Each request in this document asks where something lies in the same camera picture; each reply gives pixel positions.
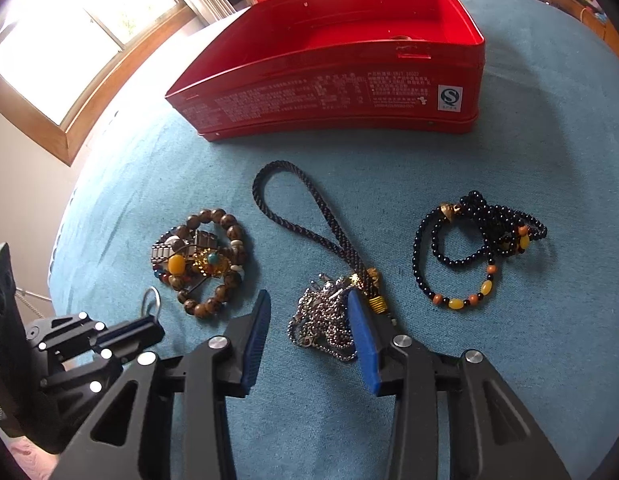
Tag silver metal ring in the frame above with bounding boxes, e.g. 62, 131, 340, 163
140, 285, 163, 320

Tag gold ornament with turquoise bead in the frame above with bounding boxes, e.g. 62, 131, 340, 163
191, 248, 232, 278

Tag brown wooden bead bracelet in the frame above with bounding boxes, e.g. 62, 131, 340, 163
171, 207, 249, 319

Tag silver ball chain necklace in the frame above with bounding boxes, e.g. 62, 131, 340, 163
286, 273, 361, 363

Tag black braided cord pendant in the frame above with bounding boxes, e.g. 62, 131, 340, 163
252, 159, 399, 334

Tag black bead necklace amber accents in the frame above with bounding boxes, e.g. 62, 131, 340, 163
411, 191, 548, 310

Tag wooden framed window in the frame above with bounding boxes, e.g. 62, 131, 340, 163
0, 0, 194, 165

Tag red rectangular tin box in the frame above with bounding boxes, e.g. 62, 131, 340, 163
166, 0, 485, 141

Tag wooden desk with items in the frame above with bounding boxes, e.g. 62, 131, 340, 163
546, 0, 619, 58

